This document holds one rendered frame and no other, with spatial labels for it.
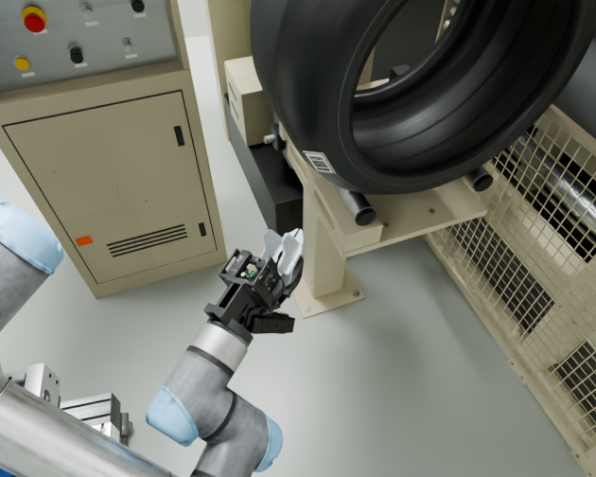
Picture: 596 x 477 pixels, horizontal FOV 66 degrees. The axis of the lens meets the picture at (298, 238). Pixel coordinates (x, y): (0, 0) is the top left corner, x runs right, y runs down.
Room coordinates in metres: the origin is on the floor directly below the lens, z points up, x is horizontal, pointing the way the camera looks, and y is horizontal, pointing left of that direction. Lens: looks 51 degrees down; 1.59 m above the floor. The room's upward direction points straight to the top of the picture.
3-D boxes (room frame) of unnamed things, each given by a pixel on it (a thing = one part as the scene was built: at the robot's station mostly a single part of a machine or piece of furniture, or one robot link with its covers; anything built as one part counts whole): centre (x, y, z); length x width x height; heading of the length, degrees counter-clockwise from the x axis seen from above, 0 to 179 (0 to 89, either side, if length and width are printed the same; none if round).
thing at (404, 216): (0.83, -0.21, 0.80); 0.37 x 0.36 x 0.02; 110
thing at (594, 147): (0.73, -0.60, 0.65); 0.90 x 0.02 x 0.70; 20
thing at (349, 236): (0.78, -0.08, 0.84); 0.36 x 0.09 x 0.06; 20
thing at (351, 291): (1.07, -0.10, 0.01); 0.27 x 0.27 x 0.02; 20
